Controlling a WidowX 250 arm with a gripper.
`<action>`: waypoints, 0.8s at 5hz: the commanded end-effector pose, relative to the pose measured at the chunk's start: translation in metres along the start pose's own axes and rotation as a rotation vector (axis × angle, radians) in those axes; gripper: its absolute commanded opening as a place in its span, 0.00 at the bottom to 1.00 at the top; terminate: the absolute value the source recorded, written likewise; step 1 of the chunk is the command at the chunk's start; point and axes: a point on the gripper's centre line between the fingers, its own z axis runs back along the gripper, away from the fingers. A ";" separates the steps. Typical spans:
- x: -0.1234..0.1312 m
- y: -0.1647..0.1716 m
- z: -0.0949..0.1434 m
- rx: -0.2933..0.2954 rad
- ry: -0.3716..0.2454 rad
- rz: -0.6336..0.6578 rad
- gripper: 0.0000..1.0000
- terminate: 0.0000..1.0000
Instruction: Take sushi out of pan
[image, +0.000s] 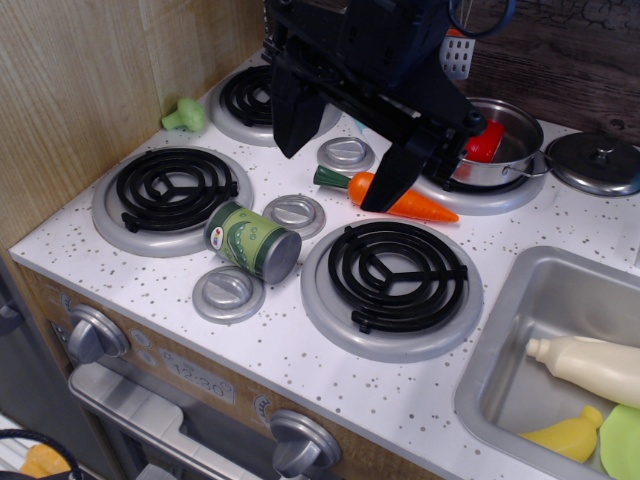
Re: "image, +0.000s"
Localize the yellow toy bottle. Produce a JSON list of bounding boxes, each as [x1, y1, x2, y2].
[[519, 405, 603, 463]]

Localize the silver oven door handle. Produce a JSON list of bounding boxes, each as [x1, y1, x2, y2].
[[68, 363, 278, 479]]

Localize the green pea can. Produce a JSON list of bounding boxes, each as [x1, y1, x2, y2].
[[204, 201, 302, 284]]

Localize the steel pot lid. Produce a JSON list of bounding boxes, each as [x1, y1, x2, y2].
[[546, 133, 639, 197]]

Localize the orange toy carrot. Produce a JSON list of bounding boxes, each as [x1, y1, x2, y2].
[[313, 166, 459, 223]]

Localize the silver knob front of can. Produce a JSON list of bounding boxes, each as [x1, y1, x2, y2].
[[192, 266, 266, 325]]

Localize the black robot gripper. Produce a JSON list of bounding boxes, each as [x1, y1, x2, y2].
[[265, 1, 486, 212]]

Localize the right oven dial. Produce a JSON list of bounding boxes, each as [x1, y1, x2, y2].
[[270, 409, 342, 479]]

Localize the steel sink basin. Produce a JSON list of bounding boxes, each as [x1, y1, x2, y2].
[[454, 247, 639, 479]]

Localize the black basket rim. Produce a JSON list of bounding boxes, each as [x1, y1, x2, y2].
[[1, 429, 84, 480]]

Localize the silver knob near carrot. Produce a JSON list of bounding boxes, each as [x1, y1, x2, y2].
[[317, 137, 375, 175]]

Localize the orange object in basket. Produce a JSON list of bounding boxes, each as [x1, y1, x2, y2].
[[19, 444, 71, 479]]

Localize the back left stove burner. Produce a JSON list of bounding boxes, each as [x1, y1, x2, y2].
[[208, 64, 343, 148]]

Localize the blue cable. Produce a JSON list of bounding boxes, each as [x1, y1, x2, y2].
[[448, 0, 517, 39]]

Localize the front left stove burner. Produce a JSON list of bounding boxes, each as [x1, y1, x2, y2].
[[92, 147, 254, 258]]

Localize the silver knob behind can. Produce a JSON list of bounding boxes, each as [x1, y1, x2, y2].
[[262, 194, 326, 240]]

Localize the small steel pan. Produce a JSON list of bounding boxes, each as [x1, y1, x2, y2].
[[437, 97, 551, 189]]

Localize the green toy broccoli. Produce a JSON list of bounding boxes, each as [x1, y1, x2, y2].
[[161, 98, 205, 132]]

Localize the left oven dial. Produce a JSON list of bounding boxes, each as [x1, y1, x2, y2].
[[68, 304, 130, 364]]

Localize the blue handled toy knife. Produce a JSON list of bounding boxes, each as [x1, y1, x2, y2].
[[352, 118, 371, 137]]

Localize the cream toy bottle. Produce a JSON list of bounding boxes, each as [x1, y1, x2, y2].
[[526, 336, 639, 408]]

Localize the front right stove burner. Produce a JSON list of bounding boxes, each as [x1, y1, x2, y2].
[[300, 220, 483, 363]]

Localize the light green plate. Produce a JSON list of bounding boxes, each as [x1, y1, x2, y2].
[[599, 405, 639, 480]]

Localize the stove burner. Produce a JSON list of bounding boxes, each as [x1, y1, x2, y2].
[[413, 177, 545, 216], [300, 220, 483, 363], [92, 147, 254, 258], [208, 64, 343, 148]]

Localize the back right stove burner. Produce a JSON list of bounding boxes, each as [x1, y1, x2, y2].
[[413, 177, 545, 216]]

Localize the oven dial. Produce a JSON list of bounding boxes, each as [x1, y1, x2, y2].
[[68, 304, 130, 364], [270, 409, 342, 479]]

